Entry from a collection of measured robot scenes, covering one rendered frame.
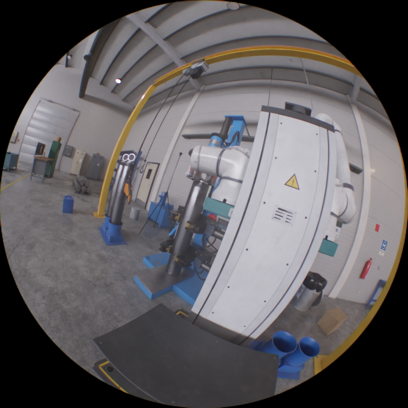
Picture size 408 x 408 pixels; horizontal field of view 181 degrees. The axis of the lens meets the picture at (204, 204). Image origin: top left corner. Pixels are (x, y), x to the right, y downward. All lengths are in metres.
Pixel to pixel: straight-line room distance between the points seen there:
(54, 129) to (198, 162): 11.70
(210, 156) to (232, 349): 0.83
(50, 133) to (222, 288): 12.07
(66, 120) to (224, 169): 11.78
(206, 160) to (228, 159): 0.11
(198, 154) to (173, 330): 0.77
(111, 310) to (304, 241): 1.59
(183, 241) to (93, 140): 10.91
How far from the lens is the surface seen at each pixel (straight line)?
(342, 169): 0.89
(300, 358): 1.61
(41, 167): 6.37
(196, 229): 1.48
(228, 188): 0.56
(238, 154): 0.61
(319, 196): 0.49
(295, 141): 0.53
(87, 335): 1.44
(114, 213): 2.46
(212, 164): 0.62
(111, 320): 1.49
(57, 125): 11.97
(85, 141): 11.61
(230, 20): 6.17
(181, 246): 1.66
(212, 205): 0.57
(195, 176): 1.43
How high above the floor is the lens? 1.31
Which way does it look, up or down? 3 degrees down
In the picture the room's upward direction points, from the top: 19 degrees clockwise
